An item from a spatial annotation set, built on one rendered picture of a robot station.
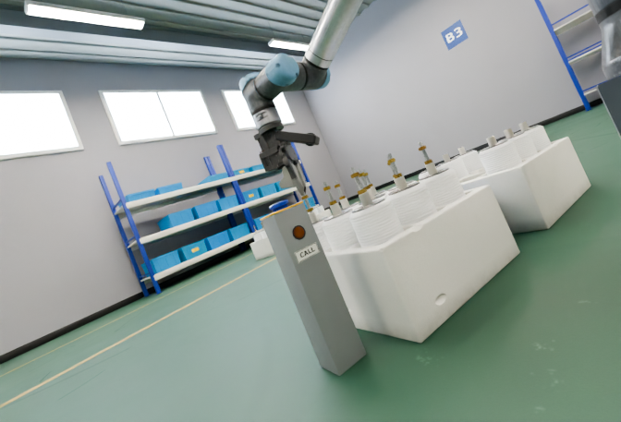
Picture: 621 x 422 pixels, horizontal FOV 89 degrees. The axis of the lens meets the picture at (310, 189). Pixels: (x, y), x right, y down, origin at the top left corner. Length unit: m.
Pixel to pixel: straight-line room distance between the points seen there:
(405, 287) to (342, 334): 0.14
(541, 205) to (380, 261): 0.56
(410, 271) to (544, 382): 0.24
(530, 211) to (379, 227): 0.51
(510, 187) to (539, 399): 0.64
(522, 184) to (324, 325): 0.66
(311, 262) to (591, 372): 0.40
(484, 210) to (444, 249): 0.18
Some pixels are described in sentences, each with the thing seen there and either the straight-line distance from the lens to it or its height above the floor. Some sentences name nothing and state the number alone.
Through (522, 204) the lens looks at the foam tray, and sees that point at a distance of 1.04.
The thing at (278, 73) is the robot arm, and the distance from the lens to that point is 0.82.
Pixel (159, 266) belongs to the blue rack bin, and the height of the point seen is 0.33.
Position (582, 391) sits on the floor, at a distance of 0.50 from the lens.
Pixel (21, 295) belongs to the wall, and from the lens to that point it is 5.47.
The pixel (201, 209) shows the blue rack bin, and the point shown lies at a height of 0.92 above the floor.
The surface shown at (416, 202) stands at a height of 0.22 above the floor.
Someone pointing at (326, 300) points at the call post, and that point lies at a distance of 0.62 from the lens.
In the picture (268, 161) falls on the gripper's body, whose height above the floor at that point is 0.46.
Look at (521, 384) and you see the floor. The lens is 0.52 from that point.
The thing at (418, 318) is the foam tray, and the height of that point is 0.04.
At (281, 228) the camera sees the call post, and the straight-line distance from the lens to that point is 0.58.
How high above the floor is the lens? 0.30
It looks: 3 degrees up
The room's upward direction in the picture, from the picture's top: 23 degrees counter-clockwise
